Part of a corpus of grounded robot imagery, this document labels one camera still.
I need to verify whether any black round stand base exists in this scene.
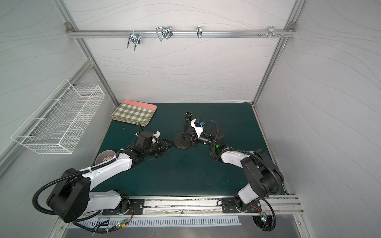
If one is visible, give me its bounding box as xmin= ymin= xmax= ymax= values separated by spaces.
xmin=174 ymin=140 xmax=192 ymax=150

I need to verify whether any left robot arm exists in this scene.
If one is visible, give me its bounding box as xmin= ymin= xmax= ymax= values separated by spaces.
xmin=32 ymin=131 xmax=172 ymax=223

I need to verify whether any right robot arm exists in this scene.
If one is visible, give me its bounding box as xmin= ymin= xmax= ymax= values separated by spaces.
xmin=183 ymin=127 xmax=284 ymax=213

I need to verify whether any metal U-bolt clamp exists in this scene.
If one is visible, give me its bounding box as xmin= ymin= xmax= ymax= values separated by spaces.
xmin=127 ymin=32 xmax=141 ymax=51

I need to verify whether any metal double hook clamp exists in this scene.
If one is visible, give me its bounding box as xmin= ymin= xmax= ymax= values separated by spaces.
xmin=155 ymin=26 xmax=173 ymax=42

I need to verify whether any white slotted cable duct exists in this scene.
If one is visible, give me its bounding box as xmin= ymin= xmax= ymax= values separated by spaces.
xmin=79 ymin=216 xmax=242 ymax=229

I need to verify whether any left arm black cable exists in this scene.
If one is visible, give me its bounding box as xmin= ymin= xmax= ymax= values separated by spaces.
xmin=72 ymin=205 xmax=135 ymax=235

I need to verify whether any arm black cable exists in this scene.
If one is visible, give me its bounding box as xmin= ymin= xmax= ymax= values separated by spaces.
xmin=252 ymin=197 xmax=277 ymax=232
xmin=72 ymin=205 xmax=135 ymax=235

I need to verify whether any white wire basket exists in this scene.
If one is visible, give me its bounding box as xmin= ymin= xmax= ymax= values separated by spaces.
xmin=11 ymin=79 xmax=105 ymax=154

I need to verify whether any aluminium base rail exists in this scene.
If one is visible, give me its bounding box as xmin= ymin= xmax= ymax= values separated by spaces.
xmin=59 ymin=195 xmax=305 ymax=218

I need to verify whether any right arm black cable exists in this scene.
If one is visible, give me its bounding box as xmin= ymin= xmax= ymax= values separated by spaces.
xmin=252 ymin=197 xmax=277 ymax=232

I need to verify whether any small metal bracket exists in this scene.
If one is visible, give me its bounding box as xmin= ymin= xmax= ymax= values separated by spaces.
xmin=196 ymin=26 xmax=202 ymax=39

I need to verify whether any horizontal aluminium top rail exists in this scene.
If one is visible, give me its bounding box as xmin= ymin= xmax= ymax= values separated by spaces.
xmin=66 ymin=29 xmax=296 ymax=39

